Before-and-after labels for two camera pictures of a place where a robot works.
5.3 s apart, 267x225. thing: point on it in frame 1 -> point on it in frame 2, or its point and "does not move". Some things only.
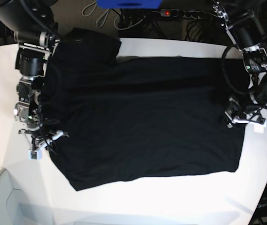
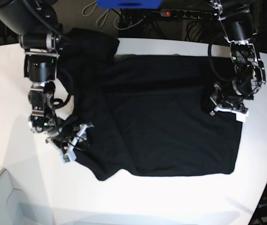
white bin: (3, 205) does not move
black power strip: (185, 14) does not move
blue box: (129, 3) does not move
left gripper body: (40, 138) -> (69, 138)
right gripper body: (238, 113) -> (231, 97)
